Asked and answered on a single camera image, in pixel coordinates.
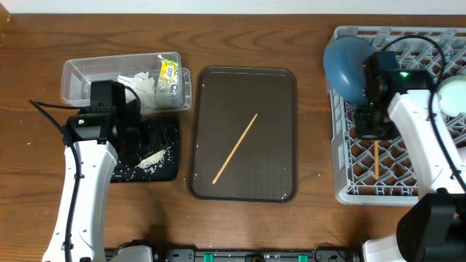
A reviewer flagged wooden chopstick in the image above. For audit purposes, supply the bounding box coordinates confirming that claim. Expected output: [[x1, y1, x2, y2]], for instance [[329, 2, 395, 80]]
[[374, 140, 380, 180], [211, 114, 258, 185]]

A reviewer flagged white tissue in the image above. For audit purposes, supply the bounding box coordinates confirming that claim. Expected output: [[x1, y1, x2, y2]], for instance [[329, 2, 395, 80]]
[[117, 72, 156, 111]]

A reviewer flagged blue plate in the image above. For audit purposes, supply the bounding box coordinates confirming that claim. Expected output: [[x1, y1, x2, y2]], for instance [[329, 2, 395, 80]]
[[323, 36, 374, 106]]

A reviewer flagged yellow green wrapper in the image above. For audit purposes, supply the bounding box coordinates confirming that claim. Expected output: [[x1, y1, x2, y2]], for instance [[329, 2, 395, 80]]
[[155, 58, 178, 108]]

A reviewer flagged mint green bowl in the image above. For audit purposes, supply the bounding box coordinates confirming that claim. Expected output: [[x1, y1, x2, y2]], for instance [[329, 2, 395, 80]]
[[437, 75, 466, 117]]

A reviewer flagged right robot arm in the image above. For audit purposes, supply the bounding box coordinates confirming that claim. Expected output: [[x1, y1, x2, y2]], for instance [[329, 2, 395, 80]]
[[361, 45, 465, 261]]

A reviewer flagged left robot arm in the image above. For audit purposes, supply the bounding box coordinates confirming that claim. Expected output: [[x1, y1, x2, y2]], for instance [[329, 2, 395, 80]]
[[31, 98, 141, 261]]

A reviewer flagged grey dishwasher rack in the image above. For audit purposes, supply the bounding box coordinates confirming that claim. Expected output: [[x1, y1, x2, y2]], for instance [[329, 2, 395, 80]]
[[326, 25, 465, 206]]

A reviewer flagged pile of white rice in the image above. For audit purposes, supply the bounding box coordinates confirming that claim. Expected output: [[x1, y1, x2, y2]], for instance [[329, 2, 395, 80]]
[[137, 149, 170, 173]]

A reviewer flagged black tray bin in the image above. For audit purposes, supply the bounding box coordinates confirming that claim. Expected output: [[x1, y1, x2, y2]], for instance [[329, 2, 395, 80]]
[[111, 117, 180, 183]]

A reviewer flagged clear plastic bin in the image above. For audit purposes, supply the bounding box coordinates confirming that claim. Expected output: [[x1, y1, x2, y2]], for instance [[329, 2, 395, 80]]
[[60, 52, 191, 114]]

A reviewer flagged brown serving tray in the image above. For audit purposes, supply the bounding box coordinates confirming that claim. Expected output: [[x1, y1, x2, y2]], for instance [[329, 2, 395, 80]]
[[188, 66, 298, 203]]

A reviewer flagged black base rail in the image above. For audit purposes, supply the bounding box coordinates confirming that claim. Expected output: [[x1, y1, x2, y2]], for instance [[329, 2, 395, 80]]
[[105, 238, 365, 262]]

